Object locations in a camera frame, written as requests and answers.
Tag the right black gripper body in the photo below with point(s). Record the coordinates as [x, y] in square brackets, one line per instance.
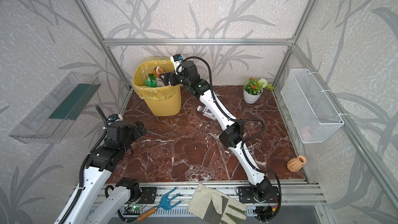
[171, 78]

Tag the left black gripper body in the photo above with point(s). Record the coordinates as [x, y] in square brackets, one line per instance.
[137, 129]

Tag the brown coffee drink bottle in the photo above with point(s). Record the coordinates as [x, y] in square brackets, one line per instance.
[157, 71]

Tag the green plastic bottle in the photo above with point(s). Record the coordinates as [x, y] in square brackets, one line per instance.
[151, 81]

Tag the grape juice bottle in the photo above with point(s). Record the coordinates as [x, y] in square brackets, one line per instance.
[206, 112]

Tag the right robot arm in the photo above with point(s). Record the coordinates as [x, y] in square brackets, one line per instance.
[232, 137]

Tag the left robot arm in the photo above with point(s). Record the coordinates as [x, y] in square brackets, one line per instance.
[96, 169]

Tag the clear yellow bin liner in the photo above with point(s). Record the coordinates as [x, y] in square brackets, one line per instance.
[146, 67]

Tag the yellow ribbed waste bin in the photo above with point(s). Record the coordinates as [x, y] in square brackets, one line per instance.
[169, 107]

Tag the white pot with flowers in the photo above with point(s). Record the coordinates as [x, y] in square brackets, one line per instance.
[254, 88]

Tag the blue garden hand fork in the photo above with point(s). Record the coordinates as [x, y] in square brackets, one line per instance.
[165, 203]

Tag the terracotta clay vase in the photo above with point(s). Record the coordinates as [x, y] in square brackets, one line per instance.
[296, 164]

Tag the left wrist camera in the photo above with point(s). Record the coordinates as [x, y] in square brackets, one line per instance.
[115, 117]

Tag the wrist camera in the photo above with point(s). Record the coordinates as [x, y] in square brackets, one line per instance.
[115, 117]
[177, 60]

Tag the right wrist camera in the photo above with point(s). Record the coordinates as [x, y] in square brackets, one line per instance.
[177, 60]

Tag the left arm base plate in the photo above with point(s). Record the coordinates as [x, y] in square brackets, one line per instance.
[148, 195]

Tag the clear acrylic wall shelf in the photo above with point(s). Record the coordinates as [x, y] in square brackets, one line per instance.
[50, 120]

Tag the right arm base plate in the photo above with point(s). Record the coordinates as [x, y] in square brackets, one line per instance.
[246, 196]

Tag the white wire mesh basket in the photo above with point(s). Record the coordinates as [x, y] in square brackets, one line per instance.
[312, 112]

